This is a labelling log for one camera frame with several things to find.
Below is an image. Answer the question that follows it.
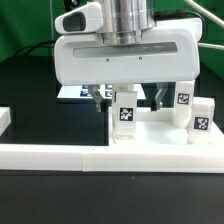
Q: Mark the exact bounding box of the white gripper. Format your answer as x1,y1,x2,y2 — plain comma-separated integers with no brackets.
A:
54,18,202,112

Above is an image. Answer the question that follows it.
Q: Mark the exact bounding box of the white square tabletop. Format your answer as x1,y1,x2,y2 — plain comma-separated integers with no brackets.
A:
109,107,223,145

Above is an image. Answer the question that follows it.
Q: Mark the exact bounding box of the white AprilTag base sheet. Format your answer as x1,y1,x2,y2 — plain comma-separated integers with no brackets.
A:
58,84,146,100

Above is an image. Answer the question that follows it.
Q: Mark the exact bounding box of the white U-shaped fence obstacle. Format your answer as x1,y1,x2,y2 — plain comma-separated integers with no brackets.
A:
0,106,224,174

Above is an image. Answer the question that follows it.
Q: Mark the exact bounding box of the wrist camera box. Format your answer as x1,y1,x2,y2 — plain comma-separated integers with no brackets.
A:
55,2,104,34

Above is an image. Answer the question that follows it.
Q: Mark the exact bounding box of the black cable bundle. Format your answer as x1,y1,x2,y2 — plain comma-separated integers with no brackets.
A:
13,0,81,58

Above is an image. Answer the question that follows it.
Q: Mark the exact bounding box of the white hanging cable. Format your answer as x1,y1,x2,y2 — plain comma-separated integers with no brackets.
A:
49,0,55,43

